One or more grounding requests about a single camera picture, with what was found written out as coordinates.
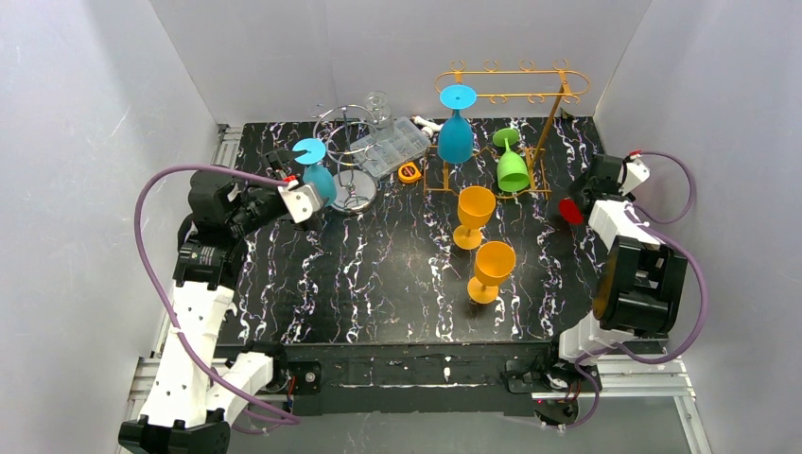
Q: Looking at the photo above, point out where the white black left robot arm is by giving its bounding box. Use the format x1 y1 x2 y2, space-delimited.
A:
118 165 323 453

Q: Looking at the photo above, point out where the orange plastic goblet near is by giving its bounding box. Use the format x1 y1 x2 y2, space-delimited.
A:
467 241 516 305

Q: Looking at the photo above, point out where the white small tool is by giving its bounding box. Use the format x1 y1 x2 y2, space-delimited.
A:
411 115 443 138

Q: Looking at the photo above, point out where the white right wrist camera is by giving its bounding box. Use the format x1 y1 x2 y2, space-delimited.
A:
620 150 651 196

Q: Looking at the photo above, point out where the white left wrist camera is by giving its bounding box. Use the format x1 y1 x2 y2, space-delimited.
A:
278 175 327 225

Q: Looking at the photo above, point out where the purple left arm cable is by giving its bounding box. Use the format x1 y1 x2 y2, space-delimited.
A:
132 165 302 436

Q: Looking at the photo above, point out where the orange plastic goblet far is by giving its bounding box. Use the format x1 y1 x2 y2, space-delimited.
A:
453 185 497 251

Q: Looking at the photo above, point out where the gold wire glass rack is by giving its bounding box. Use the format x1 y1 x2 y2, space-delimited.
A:
434 59 591 198

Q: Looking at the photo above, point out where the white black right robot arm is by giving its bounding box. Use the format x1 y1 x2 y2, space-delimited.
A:
556 150 688 365

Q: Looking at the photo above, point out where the clear plastic parts box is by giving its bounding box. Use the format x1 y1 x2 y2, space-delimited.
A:
350 117 431 180

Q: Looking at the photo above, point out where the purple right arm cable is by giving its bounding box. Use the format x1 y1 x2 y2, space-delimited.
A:
564 149 709 430

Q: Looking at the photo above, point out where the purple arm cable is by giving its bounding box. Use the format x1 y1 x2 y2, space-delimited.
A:
132 165 302 436
564 149 709 430

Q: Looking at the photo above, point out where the clear glass wine glass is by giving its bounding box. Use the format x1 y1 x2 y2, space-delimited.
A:
363 91 394 142

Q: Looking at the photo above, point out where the green plastic goblet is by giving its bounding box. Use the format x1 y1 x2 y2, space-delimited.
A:
492 128 530 193

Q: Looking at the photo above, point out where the chrome spiral glass rack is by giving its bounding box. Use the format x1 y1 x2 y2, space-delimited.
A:
312 104 379 216

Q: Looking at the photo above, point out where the yellow tape measure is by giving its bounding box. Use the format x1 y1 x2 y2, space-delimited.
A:
397 162 423 184

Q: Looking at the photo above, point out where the orange plastic goblet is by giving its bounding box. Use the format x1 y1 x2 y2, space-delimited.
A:
453 185 497 251
467 241 516 305

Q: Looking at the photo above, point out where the red plastic goblet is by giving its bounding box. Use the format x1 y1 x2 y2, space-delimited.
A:
558 198 584 225

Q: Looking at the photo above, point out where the blue plastic goblet back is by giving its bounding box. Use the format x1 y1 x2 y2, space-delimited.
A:
438 84 478 165

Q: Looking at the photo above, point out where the blue plastic goblet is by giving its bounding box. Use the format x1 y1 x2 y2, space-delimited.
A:
438 84 478 165
292 138 337 206

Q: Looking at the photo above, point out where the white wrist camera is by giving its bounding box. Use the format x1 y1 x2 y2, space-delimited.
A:
620 150 651 196
278 175 327 225

